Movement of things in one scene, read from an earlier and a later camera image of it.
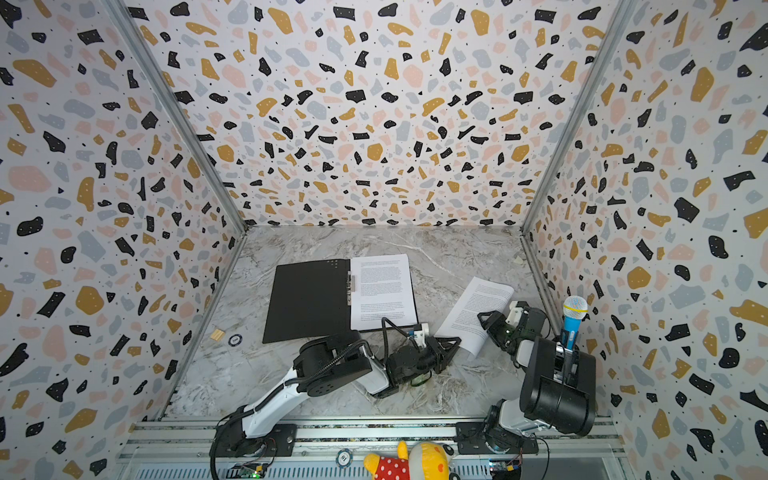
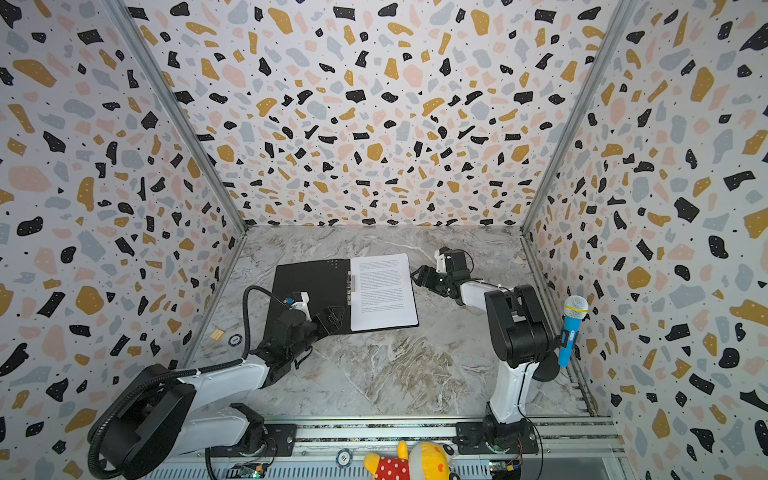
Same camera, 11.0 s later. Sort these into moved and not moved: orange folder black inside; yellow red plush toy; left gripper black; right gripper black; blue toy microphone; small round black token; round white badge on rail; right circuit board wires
Moved: right gripper black; left gripper black
Not moved: blue toy microphone; round white badge on rail; right circuit board wires; small round black token; orange folder black inside; yellow red plush toy
